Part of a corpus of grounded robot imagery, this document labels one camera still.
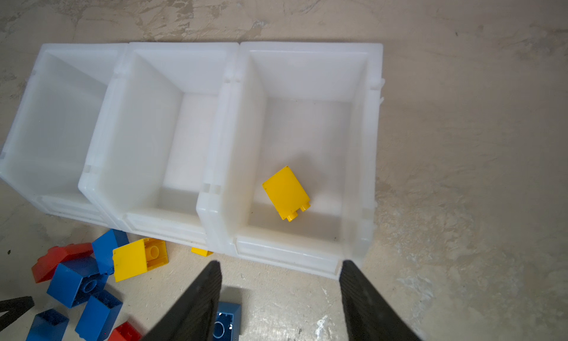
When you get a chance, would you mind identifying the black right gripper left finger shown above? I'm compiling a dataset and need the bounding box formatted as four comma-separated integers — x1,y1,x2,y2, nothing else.
142,261,222,341

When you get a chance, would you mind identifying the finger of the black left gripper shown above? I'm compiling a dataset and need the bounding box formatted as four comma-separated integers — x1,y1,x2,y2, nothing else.
0,296,35,332

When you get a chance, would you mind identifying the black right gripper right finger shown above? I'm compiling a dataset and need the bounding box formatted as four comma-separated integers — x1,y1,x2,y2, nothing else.
339,260,419,340

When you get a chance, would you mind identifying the dark blue lego brick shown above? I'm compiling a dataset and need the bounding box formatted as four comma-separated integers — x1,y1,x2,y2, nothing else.
213,302,242,341

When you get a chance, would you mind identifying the red lego brick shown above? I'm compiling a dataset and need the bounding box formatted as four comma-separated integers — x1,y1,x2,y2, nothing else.
31,243,93,283
108,322,142,341

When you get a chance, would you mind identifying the yellow lego brick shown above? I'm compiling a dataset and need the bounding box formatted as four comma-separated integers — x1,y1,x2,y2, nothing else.
112,238,169,282
262,166,311,222

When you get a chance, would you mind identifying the tiny yellow lego piece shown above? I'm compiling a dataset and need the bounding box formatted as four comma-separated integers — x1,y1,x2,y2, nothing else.
191,247,213,257

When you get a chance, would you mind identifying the white middle plastic bin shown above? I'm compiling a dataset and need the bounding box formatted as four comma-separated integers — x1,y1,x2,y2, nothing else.
78,42,239,252

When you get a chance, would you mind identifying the white plastic bin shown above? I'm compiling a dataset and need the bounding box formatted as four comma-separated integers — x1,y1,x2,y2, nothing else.
1,43,127,227
78,42,239,252
198,42,385,279

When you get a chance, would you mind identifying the white right plastic bin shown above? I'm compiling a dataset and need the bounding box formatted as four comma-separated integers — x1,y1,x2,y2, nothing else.
198,42,385,279

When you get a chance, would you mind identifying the white left plastic bin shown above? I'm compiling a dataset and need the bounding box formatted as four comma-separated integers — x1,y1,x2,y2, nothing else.
1,43,127,227

